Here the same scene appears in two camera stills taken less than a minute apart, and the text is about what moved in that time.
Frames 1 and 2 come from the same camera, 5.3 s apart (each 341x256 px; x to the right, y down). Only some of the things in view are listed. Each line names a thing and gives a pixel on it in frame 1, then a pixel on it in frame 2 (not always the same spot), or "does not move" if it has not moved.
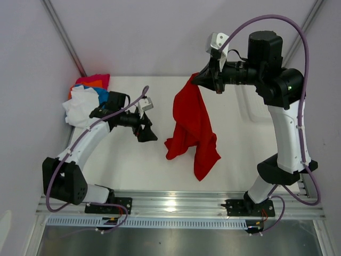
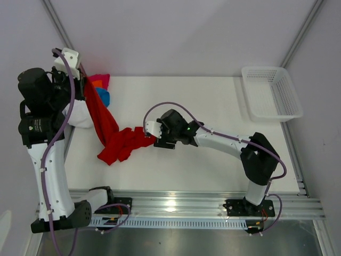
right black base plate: [243, 208] does not move
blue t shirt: [103, 93] does not move
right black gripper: [211, 77] → [162, 142]
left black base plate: [127, 202] does not move
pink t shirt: [105, 78] does not move
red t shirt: [192, 125] → [118, 143]
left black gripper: [146, 134] → [80, 85]
